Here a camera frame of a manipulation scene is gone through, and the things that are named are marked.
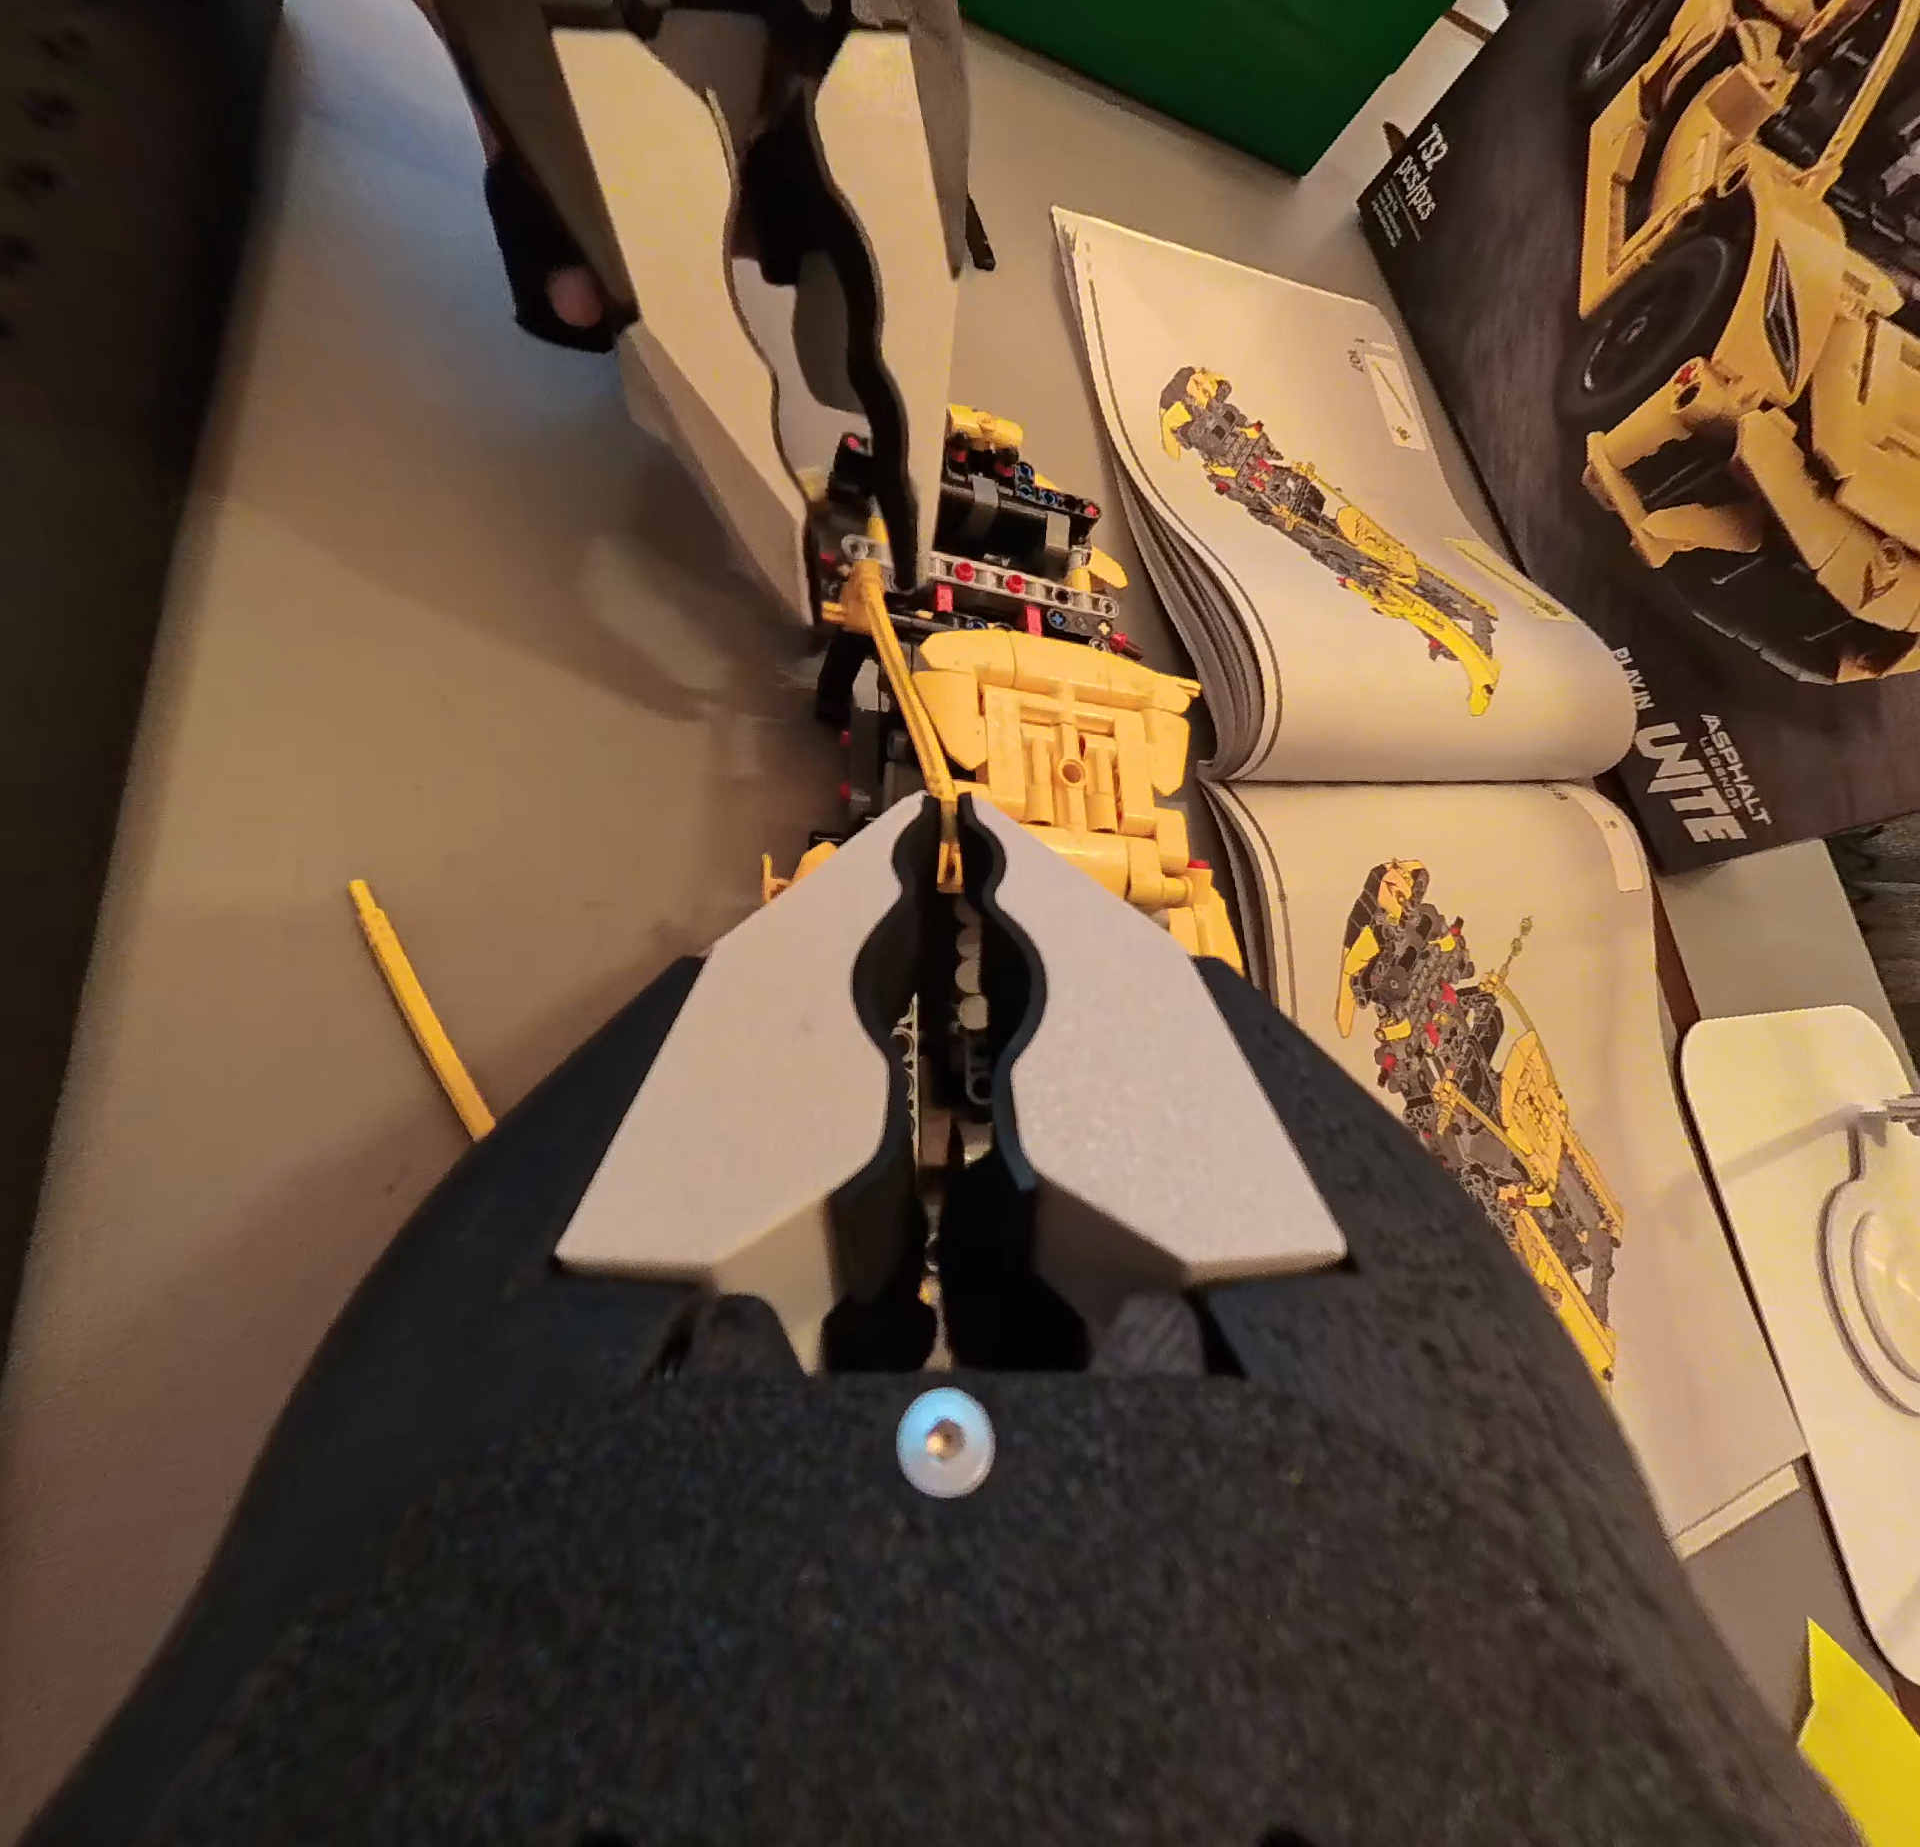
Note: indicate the yellow paper sheet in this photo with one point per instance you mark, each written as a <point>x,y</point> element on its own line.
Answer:
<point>1861,1757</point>

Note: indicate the yellow toy brick car model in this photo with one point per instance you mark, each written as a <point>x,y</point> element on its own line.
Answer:
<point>1066,738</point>

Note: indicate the yellow axle with black connector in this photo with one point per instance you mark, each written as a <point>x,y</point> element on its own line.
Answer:
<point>907,707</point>

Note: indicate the thin yellow axle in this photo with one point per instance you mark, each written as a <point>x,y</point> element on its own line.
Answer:
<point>421,1007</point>

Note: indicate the white sign stand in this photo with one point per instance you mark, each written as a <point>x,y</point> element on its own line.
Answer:
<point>1785,1203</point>

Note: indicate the black toy set box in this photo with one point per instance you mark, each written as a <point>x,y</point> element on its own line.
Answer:
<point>1501,377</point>

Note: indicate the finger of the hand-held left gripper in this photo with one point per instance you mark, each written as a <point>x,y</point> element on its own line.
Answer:
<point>907,198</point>
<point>660,257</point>

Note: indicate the green plastic bin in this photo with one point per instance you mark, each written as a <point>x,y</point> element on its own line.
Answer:
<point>1201,18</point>

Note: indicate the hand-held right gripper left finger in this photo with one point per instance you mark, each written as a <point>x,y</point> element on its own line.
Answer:
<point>720,1128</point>

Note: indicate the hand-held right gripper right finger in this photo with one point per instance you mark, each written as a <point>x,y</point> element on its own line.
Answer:
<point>1185,1128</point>

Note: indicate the instruction booklet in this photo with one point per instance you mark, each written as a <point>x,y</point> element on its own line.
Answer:
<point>1351,678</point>

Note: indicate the person's left hand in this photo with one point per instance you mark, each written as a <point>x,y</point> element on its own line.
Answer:
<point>576,299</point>

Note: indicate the grey desk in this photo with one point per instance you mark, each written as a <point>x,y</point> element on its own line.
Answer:
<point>376,602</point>

